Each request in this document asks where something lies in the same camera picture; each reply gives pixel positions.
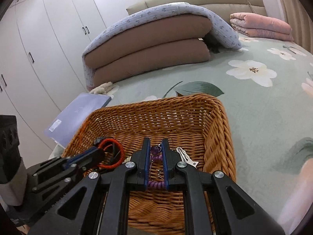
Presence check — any purple spiral hair tie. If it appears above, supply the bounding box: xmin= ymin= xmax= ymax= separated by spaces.
xmin=146 ymin=145 xmax=166 ymax=190

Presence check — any red cord bracelet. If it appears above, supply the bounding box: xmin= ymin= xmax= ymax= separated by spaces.
xmin=97 ymin=138 xmax=126 ymax=170

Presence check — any silver hair clip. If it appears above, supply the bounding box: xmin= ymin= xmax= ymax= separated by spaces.
xmin=176 ymin=147 xmax=198 ymax=168

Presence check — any blue-grey folder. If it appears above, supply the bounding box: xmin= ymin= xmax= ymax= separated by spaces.
xmin=44 ymin=93 xmax=112 ymax=148

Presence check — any brown wicker basket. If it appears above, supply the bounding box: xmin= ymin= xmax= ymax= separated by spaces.
xmin=63 ymin=94 xmax=236 ymax=234

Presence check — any green floral bedspread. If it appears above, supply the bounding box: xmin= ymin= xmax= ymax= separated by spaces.
xmin=108 ymin=36 xmax=312 ymax=234

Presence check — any white wardrobe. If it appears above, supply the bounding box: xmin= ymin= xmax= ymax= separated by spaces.
xmin=1 ymin=0 xmax=106 ymax=167

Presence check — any folded brown quilt blue cover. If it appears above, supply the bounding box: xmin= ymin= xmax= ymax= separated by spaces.
xmin=82 ymin=2 xmax=241 ymax=90

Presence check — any folded pink blanket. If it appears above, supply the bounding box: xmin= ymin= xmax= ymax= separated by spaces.
xmin=230 ymin=12 xmax=294 ymax=41

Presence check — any beige padded headboard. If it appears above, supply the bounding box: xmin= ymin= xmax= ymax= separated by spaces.
xmin=126 ymin=0 xmax=267 ymax=22

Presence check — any beige curtain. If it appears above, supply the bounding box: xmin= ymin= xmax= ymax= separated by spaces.
xmin=280 ymin=0 xmax=312 ymax=53

